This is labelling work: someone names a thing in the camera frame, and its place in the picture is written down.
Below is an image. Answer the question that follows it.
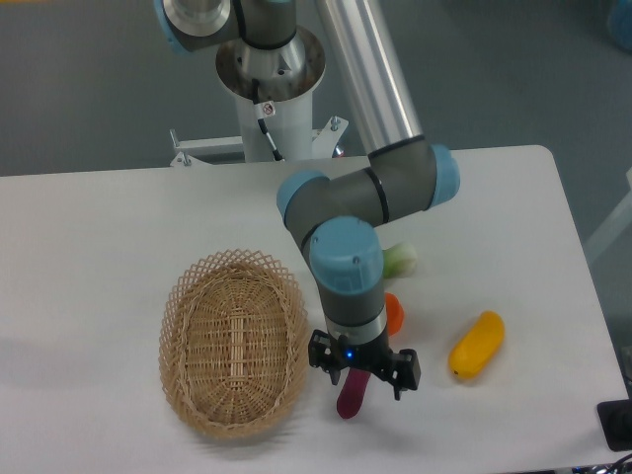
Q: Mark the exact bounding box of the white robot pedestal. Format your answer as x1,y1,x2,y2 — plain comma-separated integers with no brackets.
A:
170,26,349,167

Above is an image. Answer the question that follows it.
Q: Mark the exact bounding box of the blue object top right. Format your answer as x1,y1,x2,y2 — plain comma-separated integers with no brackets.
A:
606,0,632,52

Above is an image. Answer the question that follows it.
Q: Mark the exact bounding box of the yellow mango toy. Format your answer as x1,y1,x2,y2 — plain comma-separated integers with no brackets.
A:
447,311,506,380

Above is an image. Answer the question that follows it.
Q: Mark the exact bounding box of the orange tangerine toy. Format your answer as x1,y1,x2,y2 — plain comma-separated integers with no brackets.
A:
385,292,405,336

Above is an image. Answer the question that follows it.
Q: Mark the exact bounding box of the purple sweet potato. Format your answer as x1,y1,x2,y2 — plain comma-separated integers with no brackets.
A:
336,368,371,420

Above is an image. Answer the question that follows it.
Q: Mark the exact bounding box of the white frame at right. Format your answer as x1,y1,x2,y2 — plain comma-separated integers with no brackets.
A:
584,170,631,266

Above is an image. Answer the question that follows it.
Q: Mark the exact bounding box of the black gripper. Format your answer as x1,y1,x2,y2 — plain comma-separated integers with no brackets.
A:
308,329,421,401

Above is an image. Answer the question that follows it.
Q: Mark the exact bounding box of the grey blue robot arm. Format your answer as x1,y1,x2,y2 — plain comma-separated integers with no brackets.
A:
154,1,460,393

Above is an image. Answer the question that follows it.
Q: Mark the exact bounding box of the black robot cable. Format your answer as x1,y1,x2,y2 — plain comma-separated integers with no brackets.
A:
251,78,286,163

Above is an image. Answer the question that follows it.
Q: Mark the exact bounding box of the black device at table edge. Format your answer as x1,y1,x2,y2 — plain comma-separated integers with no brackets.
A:
596,399,631,452

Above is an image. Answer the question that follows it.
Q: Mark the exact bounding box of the woven wicker basket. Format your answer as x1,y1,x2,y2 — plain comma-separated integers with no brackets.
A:
158,250,309,439

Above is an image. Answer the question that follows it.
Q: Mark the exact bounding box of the green bok choy toy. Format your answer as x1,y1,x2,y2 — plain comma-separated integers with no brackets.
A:
382,242,418,279

